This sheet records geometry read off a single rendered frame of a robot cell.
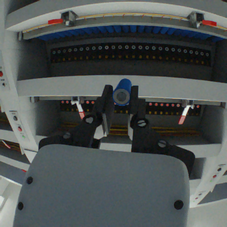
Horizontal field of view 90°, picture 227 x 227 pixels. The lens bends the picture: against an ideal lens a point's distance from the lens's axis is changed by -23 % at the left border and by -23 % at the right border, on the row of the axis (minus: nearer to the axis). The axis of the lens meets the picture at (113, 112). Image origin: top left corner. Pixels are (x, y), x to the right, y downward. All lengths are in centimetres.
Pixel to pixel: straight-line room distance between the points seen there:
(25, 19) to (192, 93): 41
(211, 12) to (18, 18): 42
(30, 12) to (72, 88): 21
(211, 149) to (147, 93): 28
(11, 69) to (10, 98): 9
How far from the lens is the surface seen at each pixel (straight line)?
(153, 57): 45
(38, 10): 36
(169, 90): 32
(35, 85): 39
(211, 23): 26
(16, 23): 39
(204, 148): 47
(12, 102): 47
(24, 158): 84
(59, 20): 28
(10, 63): 42
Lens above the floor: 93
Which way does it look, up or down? 31 degrees up
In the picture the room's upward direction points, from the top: 177 degrees clockwise
